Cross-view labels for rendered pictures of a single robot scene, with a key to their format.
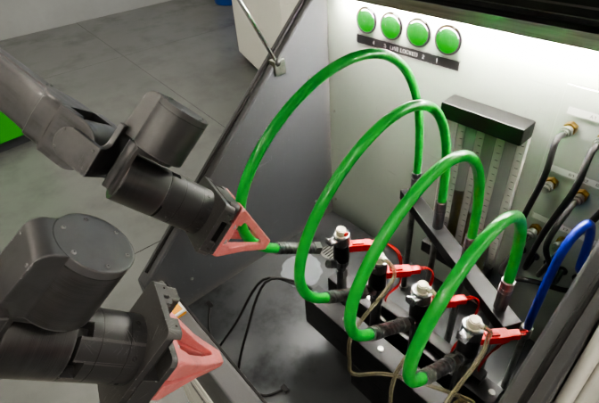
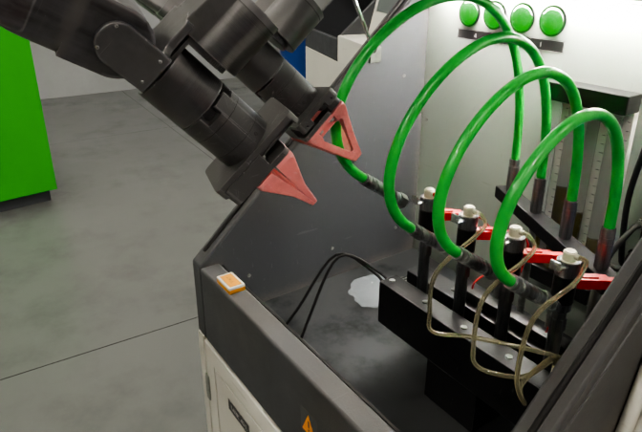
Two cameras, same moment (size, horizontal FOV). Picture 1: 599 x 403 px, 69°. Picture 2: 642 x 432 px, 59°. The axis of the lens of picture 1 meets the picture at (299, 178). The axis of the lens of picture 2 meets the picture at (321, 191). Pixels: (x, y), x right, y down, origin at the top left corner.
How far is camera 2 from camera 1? 0.34 m
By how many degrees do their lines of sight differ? 14
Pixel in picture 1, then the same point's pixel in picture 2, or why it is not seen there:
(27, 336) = (190, 66)
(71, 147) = not seen: hidden behind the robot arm
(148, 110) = not seen: outside the picture
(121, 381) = (241, 152)
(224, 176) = (303, 160)
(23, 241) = not seen: outside the picture
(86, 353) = (224, 105)
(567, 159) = not seen: outside the picture
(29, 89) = not seen: outside the picture
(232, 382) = (292, 346)
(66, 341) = (213, 87)
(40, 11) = (85, 73)
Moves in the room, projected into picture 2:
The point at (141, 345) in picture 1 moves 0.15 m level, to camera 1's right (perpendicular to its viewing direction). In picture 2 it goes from (262, 126) to (424, 130)
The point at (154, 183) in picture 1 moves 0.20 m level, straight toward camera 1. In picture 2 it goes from (270, 55) to (323, 90)
